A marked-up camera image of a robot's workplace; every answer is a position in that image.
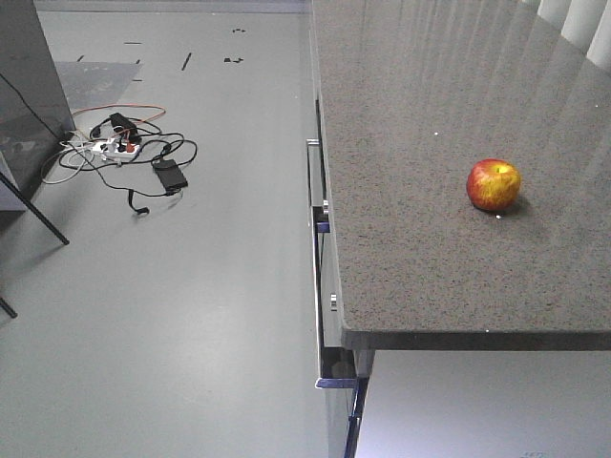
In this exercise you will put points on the metal drawer handle rail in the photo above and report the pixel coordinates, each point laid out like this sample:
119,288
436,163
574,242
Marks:
336,368

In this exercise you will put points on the black power adapter brick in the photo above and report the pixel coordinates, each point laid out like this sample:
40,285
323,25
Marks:
170,175

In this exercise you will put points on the grey cabinet panel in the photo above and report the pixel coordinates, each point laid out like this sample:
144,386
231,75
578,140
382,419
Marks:
35,116

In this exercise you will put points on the grey stone kitchen counter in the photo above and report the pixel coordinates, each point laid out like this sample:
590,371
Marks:
486,334

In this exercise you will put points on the red yellow apple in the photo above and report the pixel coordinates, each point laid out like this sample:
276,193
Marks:
493,184

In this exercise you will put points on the black tripod leg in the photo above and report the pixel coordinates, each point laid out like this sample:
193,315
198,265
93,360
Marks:
17,193

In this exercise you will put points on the white power strip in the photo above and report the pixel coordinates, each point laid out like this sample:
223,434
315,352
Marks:
115,149

